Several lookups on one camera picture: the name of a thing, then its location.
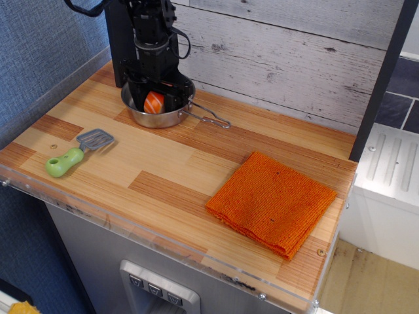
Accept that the folded orange cloth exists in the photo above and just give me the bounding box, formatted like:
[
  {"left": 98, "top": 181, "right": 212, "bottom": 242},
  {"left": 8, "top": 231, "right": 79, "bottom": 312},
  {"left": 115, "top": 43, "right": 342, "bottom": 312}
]
[{"left": 206, "top": 152, "right": 337, "bottom": 260}]

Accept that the yellow object at corner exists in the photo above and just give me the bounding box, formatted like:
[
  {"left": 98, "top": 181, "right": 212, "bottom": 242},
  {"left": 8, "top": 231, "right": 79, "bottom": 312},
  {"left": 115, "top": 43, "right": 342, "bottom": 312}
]
[{"left": 7, "top": 302, "right": 40, "bottom": 314}]

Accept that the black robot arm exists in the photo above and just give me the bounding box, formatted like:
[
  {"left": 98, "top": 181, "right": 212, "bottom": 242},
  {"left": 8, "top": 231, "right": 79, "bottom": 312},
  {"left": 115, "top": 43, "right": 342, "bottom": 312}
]
[{"left": 66, "top": 1, "right": 194, "bottom": 113}]

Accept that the silver dispenser panel with buttons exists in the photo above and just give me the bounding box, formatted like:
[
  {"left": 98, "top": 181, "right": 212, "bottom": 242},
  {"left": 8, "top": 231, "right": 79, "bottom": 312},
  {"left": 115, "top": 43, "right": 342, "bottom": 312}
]
[{"left": 119, "top": 260, "right": 201, "bottom": 313}]

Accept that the orange white toy half bun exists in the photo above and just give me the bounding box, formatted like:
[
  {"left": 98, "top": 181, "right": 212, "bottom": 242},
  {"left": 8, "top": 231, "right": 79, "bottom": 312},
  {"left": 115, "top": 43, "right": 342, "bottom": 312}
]
[{"left": 143, "top": 91, "right": 165, "bottom": 114}]

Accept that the white grooved side cabinet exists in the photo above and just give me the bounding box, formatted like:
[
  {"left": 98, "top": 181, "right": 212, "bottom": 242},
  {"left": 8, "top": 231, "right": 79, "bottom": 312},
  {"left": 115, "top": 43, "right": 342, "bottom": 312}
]
[{"left": 339, "top": 124, "right": 418, "bottom": 268}]

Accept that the clear acrylic table edge guard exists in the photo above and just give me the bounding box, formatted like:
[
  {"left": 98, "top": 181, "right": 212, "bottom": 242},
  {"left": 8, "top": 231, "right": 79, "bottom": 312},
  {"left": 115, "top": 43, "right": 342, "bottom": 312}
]
[{"left": 1, "top": 166, "right": 346, "bottom": 313}]

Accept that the green handled grey toy spatula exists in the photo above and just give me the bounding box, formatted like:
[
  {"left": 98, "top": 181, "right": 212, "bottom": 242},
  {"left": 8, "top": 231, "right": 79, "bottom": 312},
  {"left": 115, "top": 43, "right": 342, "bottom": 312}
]
[{"left": 45, "top": 128, "right": 115, "bottom": 178}]

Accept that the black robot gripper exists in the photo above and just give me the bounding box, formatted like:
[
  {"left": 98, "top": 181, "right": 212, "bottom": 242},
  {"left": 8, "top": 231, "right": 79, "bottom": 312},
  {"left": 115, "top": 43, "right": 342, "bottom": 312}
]
[{"left": 121, "top": 45, "right": 193, "bottom": 113}]

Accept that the dark grey post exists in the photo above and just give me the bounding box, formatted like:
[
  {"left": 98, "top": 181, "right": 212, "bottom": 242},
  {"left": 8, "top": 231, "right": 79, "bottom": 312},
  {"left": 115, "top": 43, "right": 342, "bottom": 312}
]
[
  {"left": 105, "top": 1, "right": 136, "bottom": 88},
  {"left": 349, "top": 0, "right": 418, "bottom": 162}
]

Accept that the dark grey right post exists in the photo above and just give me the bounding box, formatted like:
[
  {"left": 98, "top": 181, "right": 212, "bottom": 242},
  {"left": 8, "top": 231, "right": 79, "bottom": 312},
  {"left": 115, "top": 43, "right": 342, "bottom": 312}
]
[{"left": 349, "top": 0, "right": 418, "bottom": 162}]

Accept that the dark grey left post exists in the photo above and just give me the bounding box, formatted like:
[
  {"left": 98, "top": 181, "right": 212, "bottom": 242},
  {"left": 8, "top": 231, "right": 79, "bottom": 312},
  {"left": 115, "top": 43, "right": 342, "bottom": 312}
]
[{"left": 105, "top": 1, "right": 136, "bottom": 88}]

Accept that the stainless steel pot with handle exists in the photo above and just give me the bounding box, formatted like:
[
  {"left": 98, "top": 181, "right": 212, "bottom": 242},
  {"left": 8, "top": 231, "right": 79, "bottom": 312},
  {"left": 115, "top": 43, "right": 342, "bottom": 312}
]
[{"left": 121, "top": 83, "right": 231, "bottom": 129}]

